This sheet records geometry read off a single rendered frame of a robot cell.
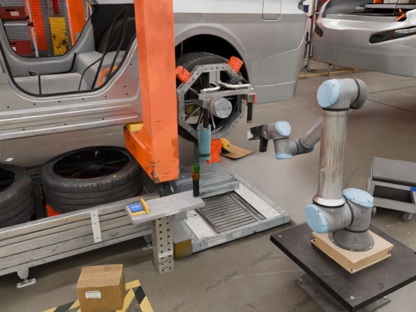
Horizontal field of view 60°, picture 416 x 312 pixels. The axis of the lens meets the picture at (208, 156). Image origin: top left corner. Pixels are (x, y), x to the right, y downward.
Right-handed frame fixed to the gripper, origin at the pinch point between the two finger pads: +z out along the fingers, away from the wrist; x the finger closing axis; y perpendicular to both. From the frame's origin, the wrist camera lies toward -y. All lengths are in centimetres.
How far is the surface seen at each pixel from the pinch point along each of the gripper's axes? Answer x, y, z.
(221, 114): 7.2, 21.2, 14.7
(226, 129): -7.7, 11.4, 35.3
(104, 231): 96, -35, 34
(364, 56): -235, 62, 72
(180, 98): 30, 38, 25
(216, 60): -3, 59, 21
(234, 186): -17, -35, 57
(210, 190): 6, -33, 58
